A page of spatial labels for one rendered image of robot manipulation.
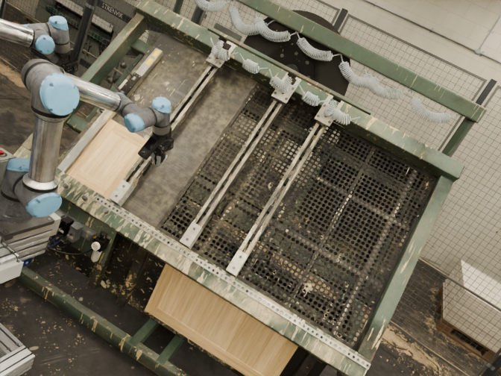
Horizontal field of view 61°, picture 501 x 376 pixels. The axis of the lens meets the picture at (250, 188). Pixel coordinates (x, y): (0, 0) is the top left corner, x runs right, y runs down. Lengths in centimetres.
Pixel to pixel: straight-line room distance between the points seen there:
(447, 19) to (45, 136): 595
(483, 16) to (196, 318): 552
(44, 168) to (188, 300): 135
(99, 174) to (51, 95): 114
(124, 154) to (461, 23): 529
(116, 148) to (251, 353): 143
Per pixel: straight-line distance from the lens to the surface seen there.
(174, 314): 273
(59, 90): 145
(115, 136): 259
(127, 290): 277
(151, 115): 175
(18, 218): 184
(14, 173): 176
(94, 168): 254
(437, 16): 680
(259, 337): 259
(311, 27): 295
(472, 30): 677
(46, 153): 157
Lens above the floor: 210
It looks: 21 degrees down
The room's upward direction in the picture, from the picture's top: 27 degrees clockwise
